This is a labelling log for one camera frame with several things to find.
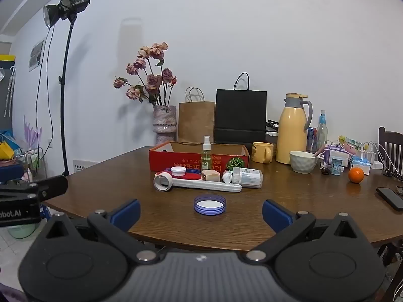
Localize white wall vent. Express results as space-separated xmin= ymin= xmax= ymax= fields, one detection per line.
xmin=73 ymin=159 xmax=98 ymax=173

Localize pink ceramic vase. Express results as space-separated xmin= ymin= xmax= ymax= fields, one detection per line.
xmin=153 ymin=105 xmax=177 ymax=147

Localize colourful packet strip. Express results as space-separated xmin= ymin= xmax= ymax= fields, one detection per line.
xmin=338 ymin=136 xmax=366 ymax=149

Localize white power strip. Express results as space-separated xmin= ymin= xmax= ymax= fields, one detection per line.
xmin=363 ymin=150 xmax=384 ymax=170

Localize red cloth pad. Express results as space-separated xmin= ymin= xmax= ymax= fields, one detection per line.
xmin=172 ymin=168 xmax=203 ymax=182

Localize beige cube box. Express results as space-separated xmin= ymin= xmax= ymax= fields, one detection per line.
xmin=201 ymin=170 xmax=220 ymax=183

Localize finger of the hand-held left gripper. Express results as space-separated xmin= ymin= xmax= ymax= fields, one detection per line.
xmin=30 ymin=175 xmax=69 ymax=202
xmin=0 ymin=165 xmax=25 ymax=183

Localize black paper bag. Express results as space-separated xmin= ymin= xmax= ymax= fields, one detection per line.
xmin=214 ymin=72 xmax=268 ymax=145

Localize drink can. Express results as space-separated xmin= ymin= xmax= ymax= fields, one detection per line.
xmin=307 ymin=127 xmax=318 ymax=152

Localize black smartphone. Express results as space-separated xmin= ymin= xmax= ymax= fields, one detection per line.
xmin=376 ymin=187 xmax=403 ymax=212

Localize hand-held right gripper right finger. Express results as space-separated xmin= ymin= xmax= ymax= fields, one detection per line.
xmin=246 ymin=199 xmax=362 ymax=263

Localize clear cotton swab box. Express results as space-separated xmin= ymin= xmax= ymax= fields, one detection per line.
xmin=231 ymin=167 xmax=264 ymax=189

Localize blue tissue pack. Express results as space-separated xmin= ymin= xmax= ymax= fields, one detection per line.
xmin=351 ymin=159 xmax=372 ymax=172

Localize clear glass bottle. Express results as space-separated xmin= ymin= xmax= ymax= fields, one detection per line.
xmin=316 ymin=110 xmax=328 ymax=152

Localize black studio light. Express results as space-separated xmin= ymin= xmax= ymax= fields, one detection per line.
xmin=43 ymin=0 xmax=91 ymax=28

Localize wall picture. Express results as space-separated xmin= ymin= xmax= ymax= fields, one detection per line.
xmin=29 ymin=40 xmax=45 ymax=71

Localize purple bag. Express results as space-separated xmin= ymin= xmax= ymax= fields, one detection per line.
xmin=323 ymin=145 xmax=347 ymax=161

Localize orange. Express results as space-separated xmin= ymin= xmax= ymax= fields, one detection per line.
xmin=348 ymin=167 xmax=365 ymax=184

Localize yellow mug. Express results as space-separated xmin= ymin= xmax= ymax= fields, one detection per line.
xmin=252 ymin=142 xmax=274 ymax=163

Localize blue plastic lid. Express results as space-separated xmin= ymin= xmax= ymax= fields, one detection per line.
xmin=194 ymin=194 xmax=227 ymax=216

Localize green spray bottle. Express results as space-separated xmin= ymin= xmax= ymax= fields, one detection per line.
xmin=201 ymin=135 xmax=213 ymax=170

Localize yellow thermos jug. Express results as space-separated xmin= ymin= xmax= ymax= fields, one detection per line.
xmin=276 ymin=93 xmax=313 ymax=165

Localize white bowl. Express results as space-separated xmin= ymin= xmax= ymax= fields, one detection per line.
xmin=290 ymin=151 xmax=318 ymax=174

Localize yellow bag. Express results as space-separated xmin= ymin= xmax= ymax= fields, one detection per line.
xmin=0 ymin=141 xmax=16 ymax=161

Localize green plastic basin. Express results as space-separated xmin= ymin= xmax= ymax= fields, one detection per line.
xmin=8 ymin=222 xmax=40 ymax=240

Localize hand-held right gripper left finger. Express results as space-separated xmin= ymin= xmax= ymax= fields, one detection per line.
xmin=41 ymin=199 xmax=159 ymax=263

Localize dried rose bouquet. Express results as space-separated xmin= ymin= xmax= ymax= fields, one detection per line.
xmin=113 ymin=42 xmax=177 ymax=106

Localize brown paper bag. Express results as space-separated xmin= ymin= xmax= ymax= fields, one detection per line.
xmin=178 ymin=86 xmax=216 ymax=143

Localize red cardboard box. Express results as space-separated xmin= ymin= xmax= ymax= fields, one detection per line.
xmin=149 ymin=141 xmax=250 ymax=172

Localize dark wooden chair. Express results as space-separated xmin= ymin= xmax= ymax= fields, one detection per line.
xmin=378 ymin=126 xmax=403 ymax=177

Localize white long-handled tool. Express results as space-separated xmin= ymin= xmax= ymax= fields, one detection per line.
xmin=153 ymin=171 xmax=242 ymax=193

